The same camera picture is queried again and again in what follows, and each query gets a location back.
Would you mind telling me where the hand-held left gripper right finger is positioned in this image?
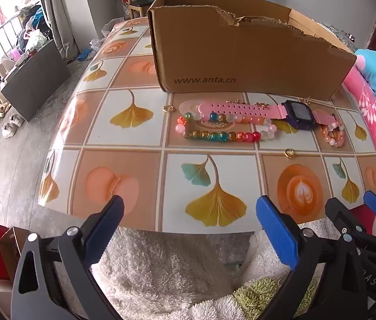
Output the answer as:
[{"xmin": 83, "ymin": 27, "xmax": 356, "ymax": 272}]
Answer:
[{"xmin": 255, "ymin": 195, "xmax": 369, "ymax": 320}]

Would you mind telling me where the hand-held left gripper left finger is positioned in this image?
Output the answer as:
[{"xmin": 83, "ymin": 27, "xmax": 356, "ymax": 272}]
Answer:
[{"xmin": 11, "ymin": 194, "xmax": 125, "ymax": 320}]

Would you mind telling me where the pink bead bracelet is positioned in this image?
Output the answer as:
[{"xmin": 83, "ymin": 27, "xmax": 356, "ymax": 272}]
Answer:
[{"xmin": 320, "ymin": 122, "xmax": 347, "ymax": 147}]

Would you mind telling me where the multicoloured bead bracelet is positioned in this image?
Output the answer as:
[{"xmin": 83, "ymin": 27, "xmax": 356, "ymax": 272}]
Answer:
[{"xmin": 175, "ymin": 111, "xmax": 277, "ymax": 144}]

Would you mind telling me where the pink strap smartwatch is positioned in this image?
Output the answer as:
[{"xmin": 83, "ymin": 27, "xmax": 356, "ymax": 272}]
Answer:
[{"xmin": 178, "ymin": 99, "xmax": 342, "ymax": 131}]

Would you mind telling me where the brown cardboard box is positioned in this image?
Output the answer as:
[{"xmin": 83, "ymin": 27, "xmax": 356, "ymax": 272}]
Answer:
[{"xmin": 147, "ymin": 0, "xmax": 357, "ymax": 102}]

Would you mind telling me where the red plush cloth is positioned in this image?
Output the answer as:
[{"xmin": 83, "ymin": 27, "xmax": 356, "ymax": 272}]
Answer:
[{"xmin": 350, "ymin": 197, "xmax": 376, "ymax": 241}]

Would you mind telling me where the green fluffy cloth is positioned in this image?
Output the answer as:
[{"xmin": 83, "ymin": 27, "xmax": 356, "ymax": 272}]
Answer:
[{"xmin": 233, "ymin": 278, "xmax": 318, "ymax": 320}]

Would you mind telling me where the white fluffy blanket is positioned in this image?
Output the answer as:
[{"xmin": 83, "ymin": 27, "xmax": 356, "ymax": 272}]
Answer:
[{"xmin": 55, "ymin": 227, "xmax": 295, "ymax": 320}]

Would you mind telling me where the pink floral blanket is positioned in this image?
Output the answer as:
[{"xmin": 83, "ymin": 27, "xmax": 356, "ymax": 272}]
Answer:
[{"xmin": 341, "ymin": 53, "xmax": 376, "ymax": 207}]

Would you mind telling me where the black cabinet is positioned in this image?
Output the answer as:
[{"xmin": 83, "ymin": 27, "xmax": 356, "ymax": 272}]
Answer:
[{"xmin": 1, "ymin": 39, "xmax": 72, "ymax": 123}]

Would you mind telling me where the grey floral pillow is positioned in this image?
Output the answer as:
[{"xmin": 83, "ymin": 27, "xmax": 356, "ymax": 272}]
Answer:
[{"xmin": 318, "ymin": 23, "xmax": 357, "ymax": 54}]

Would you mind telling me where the white plastic bag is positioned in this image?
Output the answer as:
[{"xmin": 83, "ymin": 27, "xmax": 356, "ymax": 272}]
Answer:
[{"xmin": 90, "ymin": 18, "xmax": 125, "ymax": 51}]

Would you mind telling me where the pile of clothes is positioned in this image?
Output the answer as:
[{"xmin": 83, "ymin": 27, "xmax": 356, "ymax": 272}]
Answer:
[{"xmin": 15, "ymin": 5, "xmax": 53, "ymax": 54}]

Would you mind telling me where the grey curtain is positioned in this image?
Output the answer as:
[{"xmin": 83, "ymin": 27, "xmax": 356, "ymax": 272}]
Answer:
[{"xmin": 38, "ymin": 0, "xmax": 75, "ymax": 61}]

